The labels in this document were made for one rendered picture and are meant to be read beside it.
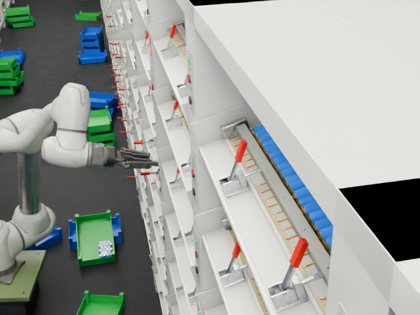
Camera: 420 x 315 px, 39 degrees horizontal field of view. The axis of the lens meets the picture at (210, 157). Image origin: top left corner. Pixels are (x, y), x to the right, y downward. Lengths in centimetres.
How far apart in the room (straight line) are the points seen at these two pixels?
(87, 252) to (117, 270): 22
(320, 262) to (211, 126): 43
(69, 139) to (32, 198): 85
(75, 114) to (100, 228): 153
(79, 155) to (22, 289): 105
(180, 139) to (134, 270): 179
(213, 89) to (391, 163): 60
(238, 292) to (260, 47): 46
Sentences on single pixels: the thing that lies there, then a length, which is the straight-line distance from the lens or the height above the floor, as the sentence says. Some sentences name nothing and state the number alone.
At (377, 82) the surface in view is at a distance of 68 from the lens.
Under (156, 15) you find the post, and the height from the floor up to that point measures 161.
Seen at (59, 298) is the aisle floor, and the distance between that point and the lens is 319.
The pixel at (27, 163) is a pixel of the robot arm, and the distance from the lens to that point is 272.
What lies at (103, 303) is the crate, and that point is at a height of 0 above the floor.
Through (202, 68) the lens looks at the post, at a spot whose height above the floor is 169.
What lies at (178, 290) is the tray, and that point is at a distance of 198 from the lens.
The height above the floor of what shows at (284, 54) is 180.
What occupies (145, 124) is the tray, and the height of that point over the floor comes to 96.
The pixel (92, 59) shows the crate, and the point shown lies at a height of 5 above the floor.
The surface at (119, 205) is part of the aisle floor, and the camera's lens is 384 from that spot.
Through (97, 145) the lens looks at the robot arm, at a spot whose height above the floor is 112.
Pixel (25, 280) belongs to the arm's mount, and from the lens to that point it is 298.
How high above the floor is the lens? 203
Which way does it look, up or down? 28 degrees down
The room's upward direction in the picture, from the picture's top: 1 degrees counter-clockwise
